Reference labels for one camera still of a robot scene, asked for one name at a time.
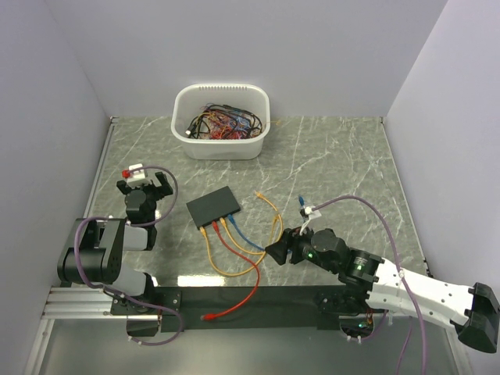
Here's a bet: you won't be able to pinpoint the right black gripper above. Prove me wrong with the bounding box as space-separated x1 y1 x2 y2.
264 221 340 274

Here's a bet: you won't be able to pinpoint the black network switch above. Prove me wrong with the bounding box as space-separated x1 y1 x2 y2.
186 186 241 229

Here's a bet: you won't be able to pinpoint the blue ethernet cable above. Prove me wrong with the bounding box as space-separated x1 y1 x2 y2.
227 195 309 253

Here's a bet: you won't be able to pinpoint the yellow ethernet cable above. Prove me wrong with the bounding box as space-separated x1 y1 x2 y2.
219 190 284 256
198 227 270 277

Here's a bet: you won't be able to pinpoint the red ethernet cable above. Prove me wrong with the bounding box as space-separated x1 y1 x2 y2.
200 220 262 323

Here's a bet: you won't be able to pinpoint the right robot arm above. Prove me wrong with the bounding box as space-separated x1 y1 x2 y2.
265 228 499 353

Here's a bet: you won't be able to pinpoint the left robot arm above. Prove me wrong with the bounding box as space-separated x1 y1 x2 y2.
57 164 178 314

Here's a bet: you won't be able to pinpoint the white plastic tub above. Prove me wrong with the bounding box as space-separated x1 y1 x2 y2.
171 84 271 160

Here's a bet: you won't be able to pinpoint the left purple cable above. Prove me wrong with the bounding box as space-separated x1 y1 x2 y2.
73 166 184 348

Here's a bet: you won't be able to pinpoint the purple cable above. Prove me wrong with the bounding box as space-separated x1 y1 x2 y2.
308 195 429 375
73 166 184 348

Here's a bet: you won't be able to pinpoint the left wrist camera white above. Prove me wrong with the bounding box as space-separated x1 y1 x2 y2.
122 163 152 188

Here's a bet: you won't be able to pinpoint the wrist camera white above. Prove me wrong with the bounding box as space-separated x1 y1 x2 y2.
300 206 322 234
122 163 152 188

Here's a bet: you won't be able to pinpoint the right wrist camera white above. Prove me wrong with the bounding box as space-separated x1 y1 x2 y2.
300 206 322 234

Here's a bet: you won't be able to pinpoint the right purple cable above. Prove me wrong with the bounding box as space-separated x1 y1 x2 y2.
308 195 429 375

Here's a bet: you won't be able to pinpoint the tangled wires in tub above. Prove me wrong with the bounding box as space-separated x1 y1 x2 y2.
184 102 263 141

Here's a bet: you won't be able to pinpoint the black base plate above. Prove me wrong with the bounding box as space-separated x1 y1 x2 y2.
109 285 390 339

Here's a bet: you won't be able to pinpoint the aluminium rail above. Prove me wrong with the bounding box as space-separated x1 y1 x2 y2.
43 287 178 324

